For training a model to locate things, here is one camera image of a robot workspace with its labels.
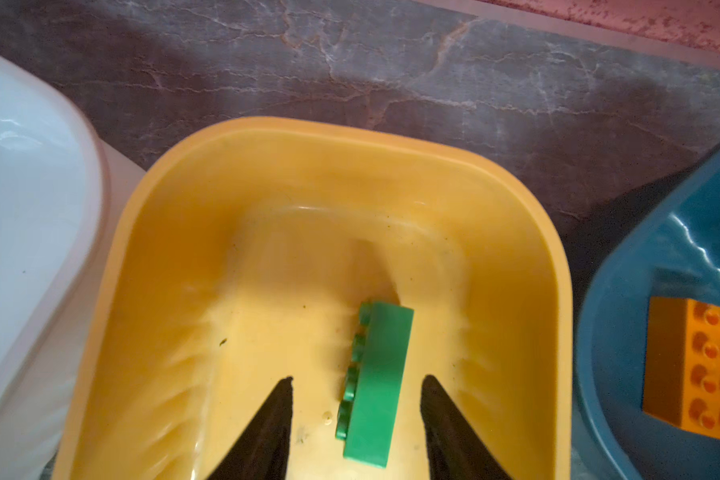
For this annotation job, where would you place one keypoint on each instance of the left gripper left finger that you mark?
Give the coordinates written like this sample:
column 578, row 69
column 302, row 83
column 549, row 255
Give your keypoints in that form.
column 262, row 450

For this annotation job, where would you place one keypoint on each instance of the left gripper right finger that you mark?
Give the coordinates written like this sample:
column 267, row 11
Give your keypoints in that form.
column 454, row 450

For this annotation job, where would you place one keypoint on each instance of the green long lego brick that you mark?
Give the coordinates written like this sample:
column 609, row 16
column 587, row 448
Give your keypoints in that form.
column 368, row 408

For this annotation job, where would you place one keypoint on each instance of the orange lego brick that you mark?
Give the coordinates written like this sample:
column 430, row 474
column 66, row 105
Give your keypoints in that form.
column 682, row 365

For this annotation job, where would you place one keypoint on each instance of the yellow plastic container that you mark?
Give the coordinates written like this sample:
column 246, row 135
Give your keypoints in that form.
column 242, row 258

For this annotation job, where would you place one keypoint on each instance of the teal plastic container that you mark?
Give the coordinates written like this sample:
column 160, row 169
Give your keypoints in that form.
column 662, row 239

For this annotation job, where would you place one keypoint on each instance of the white plastic container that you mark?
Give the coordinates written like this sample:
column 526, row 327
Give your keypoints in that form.
column 62, row 191

